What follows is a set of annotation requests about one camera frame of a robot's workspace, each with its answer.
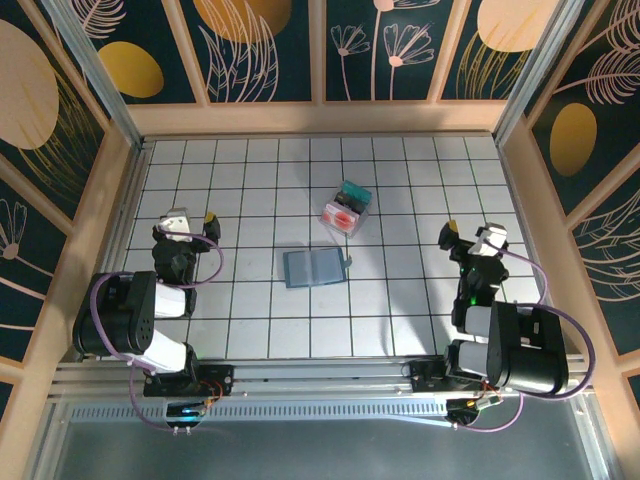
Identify teal card holder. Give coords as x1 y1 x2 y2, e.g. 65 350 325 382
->
282 247 355 290

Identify clear plastic card box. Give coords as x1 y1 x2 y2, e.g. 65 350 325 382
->
318 178 375 241

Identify teal card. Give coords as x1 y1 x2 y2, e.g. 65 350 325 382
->
342 180 374 201

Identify black card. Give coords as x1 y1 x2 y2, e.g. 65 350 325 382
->
335 192 369 212

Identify white card with red circle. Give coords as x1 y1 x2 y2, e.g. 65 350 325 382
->
322 203 360 232

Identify grey metal sheet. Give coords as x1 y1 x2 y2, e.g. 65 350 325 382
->
29 394 624 480

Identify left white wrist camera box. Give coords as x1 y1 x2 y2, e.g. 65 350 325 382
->
158 207 194 244

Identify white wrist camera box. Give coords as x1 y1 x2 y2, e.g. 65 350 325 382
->
474 222 510 260
158 207 194 244

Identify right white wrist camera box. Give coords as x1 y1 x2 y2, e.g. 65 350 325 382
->
474 222 510 260

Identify aluminium side rail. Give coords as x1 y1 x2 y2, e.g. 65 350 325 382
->
497 139 586 359
79 139 154 362

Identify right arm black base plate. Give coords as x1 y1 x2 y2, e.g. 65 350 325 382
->
407 355 502 396

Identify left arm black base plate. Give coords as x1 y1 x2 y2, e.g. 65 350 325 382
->
142 363 236 399

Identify aluminium corner post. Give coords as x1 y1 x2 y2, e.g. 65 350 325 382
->
491 0 589 146
39 0 149 151

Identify aluminium mounting rail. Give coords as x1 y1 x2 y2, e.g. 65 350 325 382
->
48 355 599 401

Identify slotted grey cable duct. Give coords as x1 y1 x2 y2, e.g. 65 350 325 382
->
68 402 454 426

